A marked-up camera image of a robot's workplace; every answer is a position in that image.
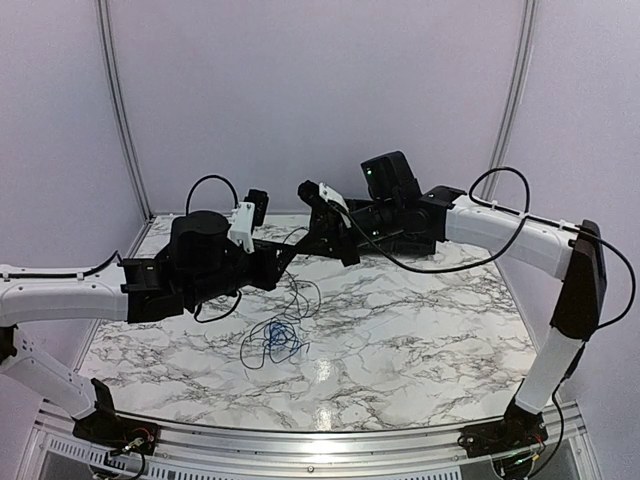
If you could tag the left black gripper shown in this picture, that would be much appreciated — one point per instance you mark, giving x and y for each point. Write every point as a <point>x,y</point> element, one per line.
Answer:
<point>268,273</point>

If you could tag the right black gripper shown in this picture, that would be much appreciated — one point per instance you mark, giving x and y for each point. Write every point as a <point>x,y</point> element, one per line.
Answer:
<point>341,247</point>

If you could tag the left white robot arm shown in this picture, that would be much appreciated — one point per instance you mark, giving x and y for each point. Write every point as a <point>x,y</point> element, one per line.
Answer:
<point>207,256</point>

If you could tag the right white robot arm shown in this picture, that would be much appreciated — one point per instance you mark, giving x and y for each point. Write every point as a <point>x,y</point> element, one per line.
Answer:
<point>397,206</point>

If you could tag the black compartment tray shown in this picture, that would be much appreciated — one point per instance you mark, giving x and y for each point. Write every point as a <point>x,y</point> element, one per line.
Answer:
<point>406,244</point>

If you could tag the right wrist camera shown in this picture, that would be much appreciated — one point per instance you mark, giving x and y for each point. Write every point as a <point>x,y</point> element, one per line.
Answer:
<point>320,196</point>

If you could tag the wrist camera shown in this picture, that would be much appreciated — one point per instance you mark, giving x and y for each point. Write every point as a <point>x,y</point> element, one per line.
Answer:
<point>320,196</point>
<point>248,215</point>

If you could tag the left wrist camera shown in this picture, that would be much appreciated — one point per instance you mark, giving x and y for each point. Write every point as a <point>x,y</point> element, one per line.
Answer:
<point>248,215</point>

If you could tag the right aluminium frame post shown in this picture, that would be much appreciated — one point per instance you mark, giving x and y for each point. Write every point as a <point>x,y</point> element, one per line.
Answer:
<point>518,78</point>

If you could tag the aluminium frame post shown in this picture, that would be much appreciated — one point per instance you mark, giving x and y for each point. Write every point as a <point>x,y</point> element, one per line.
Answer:
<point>518,78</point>
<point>108,45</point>

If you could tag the aluminium front rail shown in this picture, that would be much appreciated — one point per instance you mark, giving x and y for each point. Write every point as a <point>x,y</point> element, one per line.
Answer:
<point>192,451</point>

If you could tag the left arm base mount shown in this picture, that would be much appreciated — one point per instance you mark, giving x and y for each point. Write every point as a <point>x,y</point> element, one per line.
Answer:
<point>105,427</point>

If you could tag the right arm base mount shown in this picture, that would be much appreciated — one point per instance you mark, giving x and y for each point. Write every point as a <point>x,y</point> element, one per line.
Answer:
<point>517,428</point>

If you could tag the left aluminium frame post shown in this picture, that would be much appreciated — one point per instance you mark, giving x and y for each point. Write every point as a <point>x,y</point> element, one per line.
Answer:
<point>108,45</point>

